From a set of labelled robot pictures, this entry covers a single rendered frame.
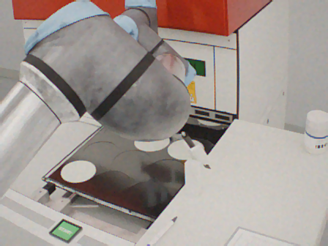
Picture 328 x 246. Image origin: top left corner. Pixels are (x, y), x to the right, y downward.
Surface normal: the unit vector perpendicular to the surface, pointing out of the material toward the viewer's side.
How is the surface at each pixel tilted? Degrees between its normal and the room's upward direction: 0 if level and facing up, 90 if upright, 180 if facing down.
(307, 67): 90
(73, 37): 58
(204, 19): 90
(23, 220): 0
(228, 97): 90
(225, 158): 0
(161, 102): 81
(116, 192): 0
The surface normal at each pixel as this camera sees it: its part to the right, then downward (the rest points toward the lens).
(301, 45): -0.47, 0.47
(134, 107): 0.16, 0.41
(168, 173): -0.06, -0.86
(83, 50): 0.31, -0.10
